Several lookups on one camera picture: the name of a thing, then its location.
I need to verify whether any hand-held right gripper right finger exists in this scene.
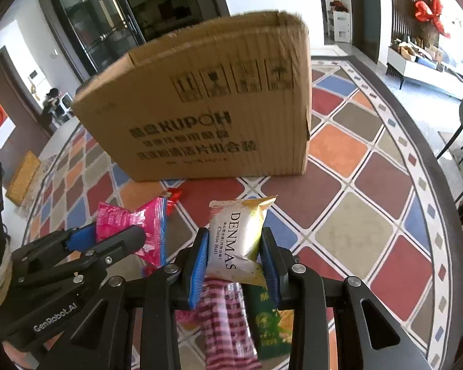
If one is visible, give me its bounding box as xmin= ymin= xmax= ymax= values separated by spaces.
xmin=259 ymin=228 xmax=429 ymax=370

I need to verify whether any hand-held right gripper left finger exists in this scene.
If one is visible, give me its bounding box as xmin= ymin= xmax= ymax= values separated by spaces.
xmin=50 ymin=228 xmax=211 ymax=370

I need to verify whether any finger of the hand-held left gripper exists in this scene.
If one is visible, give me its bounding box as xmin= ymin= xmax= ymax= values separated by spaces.
xmin=73 ymin=224 xmax=147 ymax=279
xmin=11 ymin=225 xmax=98 ymax=274

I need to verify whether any white yellow snack packet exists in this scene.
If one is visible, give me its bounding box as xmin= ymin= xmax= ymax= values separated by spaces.
xmin=204 ymin=195 xmax=277 ymax=288

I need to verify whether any brown cardboard box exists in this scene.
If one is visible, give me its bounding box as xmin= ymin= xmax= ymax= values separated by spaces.
xmin=71 ymin=11 xmax=312 ymax=183

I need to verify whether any dark green snack packet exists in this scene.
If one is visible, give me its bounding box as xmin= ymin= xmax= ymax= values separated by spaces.
xmin=247 ymin=283 xmax=294 ymax=359

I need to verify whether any pink striped snack packet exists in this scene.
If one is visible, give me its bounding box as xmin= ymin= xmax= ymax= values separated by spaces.
xmin=197 ymin=281 xmax=263 ymax=370

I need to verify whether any small red snack packet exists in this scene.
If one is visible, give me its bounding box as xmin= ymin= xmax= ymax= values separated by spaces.
xmin=160 ymin=187 xmax=184 ymax=216

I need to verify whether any yellow woven box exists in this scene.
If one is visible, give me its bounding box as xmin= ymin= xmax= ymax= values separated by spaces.
xmin=5 ymin=150 xmax=42 ymax=206

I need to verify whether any colourful chequered tablecloth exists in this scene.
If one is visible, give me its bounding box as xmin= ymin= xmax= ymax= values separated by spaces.
xmin=23 ymin=56 xmax=463 ymax=370

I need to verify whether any brown wooden door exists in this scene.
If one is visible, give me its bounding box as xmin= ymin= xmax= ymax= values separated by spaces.
xmin=0 ymin=46 xmax=52 ymax=151

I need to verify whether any dark glass sliding door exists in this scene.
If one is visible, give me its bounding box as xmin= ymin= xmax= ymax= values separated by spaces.
xmin=36 ymin=0 xmax=232 ymax=74

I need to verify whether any white low cabinet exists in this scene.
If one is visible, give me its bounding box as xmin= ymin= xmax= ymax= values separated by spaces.
xmin=386 ymin=44 xmax=463 ymax=101

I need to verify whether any white storage shelf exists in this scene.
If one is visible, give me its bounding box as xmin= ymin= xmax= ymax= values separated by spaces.
xmin=318 ymin=0 xmax=353 ymax=45

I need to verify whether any clutter of boxes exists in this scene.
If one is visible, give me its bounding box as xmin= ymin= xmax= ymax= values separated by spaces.
xmin=390 ymin=33 xmax=448 ymax=70

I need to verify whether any dark interior door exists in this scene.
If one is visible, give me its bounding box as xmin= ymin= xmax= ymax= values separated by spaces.
xmin=357 ymin=0 xmax=390 ymax=66

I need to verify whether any red ribbon bow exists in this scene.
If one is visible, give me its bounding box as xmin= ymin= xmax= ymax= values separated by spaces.
xmin=415 ymin=0 xmax=452 ymax=39

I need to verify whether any white wire rack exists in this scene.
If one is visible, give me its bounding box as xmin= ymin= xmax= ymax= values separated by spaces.
xmin=56 ymin=92 xmax=76 ymax=124

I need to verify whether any white wall intercom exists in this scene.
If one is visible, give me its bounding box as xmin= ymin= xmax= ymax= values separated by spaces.
xmin=28 ymin=68 xmax=47 ymax=89

